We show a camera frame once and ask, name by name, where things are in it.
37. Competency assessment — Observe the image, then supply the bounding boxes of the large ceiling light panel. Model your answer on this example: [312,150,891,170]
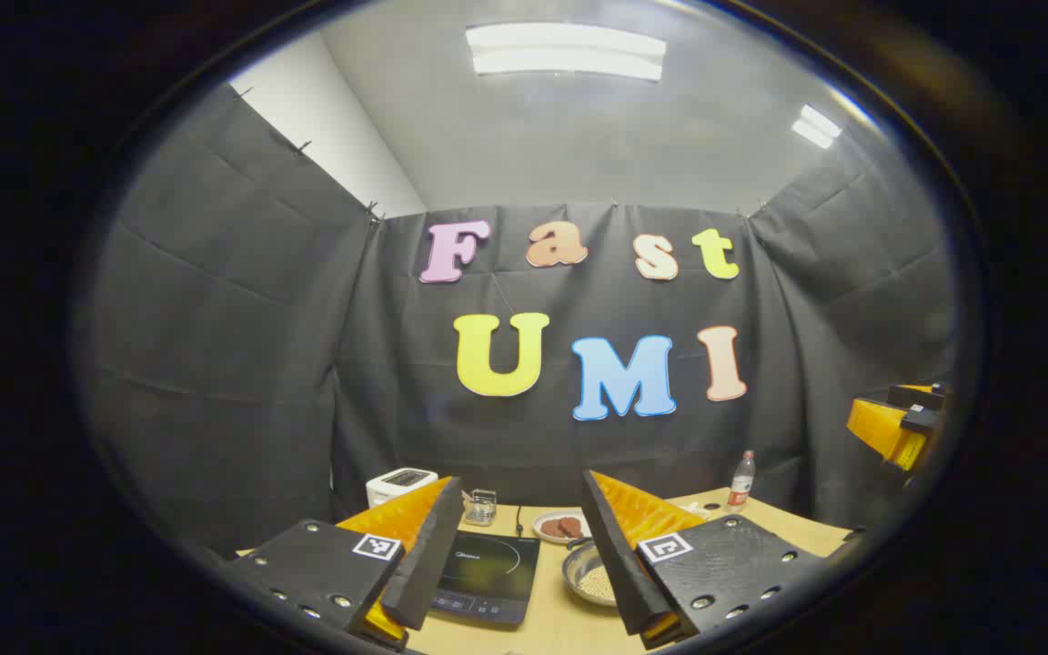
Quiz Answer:
[465,23,668,83]

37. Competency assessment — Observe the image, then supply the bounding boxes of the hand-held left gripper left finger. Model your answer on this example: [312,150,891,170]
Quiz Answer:
[231,476,464,651]

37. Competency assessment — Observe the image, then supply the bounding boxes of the white toaster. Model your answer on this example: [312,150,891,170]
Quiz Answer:
[366,468,439,509]

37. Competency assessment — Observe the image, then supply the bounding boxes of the round white plate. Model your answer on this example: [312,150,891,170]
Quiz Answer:
[532,509,593,544]

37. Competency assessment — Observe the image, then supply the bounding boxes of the stainless steel pot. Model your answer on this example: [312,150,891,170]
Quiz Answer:
[562,537,620,609]

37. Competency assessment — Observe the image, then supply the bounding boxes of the soybeans in pot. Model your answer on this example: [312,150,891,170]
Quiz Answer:
[579,569,619,604]

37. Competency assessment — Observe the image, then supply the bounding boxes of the black induction cooktop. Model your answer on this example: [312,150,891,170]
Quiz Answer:
[428,530,541,627]

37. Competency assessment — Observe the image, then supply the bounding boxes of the clear water bottle red label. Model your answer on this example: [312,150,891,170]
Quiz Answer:
[728,449,757,508]

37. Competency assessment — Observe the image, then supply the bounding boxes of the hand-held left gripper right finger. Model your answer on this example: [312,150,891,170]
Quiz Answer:
[580,470,841,651]

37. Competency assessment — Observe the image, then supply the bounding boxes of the small ceiling light panel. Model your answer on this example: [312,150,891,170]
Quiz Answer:
[791,104,843,150]

